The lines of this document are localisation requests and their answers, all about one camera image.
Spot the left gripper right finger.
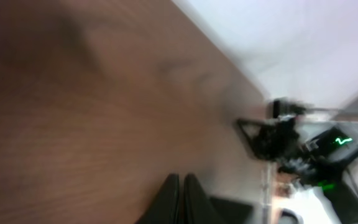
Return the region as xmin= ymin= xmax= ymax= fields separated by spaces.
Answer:
xmin=184 ymin=174 xmax=225 ymax=224

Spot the black open gift box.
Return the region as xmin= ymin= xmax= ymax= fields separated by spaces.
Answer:
xmin=209 ymin=197 xmax=254 ymax=224

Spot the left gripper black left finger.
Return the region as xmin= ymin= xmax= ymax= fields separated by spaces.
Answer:
xmin=135 ymin=174 xmax=180 ymax=224

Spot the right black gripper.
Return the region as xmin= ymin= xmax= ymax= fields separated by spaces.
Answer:
xmin=236 ymin=116 xmax=302 ymax=161

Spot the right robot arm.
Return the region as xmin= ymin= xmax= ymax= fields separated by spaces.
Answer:
xmin=234 ymin=116 xmax=358 ymax=223

